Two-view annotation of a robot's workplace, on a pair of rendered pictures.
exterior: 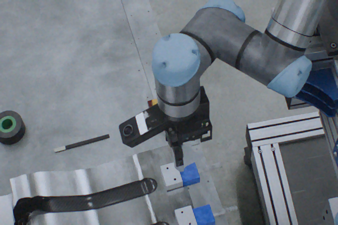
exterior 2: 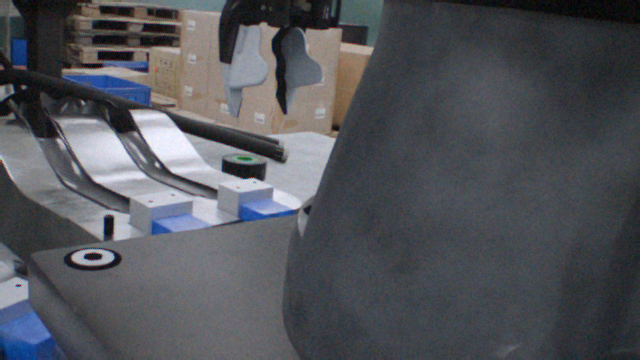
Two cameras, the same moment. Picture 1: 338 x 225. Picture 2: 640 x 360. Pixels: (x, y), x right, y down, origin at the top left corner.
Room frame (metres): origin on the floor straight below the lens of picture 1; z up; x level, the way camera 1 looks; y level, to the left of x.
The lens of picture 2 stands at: (0.26, -0.60, 1.12)
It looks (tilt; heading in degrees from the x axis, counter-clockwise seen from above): 15 degrees down; 54
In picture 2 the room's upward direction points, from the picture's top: 6 degrees clockwise
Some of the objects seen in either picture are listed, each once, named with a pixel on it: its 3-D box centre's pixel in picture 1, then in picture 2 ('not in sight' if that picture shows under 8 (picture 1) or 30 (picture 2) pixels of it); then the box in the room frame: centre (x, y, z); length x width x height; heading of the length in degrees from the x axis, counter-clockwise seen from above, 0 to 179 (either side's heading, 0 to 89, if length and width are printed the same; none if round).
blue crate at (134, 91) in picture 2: not in sight; (103, 97); (1.59, 3.93, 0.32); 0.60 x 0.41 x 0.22; 104
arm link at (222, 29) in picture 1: (220, 33); not in sight; (0.67, -0.10, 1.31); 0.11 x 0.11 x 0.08; 49
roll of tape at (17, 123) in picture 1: (8, 127); (244, 167); (0.81, 0.40, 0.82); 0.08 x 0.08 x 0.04
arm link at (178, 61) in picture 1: (177, 67); not in sight; (0.61, -0.02, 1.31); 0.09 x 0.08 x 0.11; 139
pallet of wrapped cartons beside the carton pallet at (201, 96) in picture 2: not in sight; (254, 79); (2.75, 3.92, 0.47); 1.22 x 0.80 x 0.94; 102
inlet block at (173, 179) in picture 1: (192, 173); (273, 221); (0.61, -0.04, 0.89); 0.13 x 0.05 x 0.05; 101
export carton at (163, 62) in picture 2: not in sight; (184, 73); (2.66, 5.08, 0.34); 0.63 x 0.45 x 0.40; 98
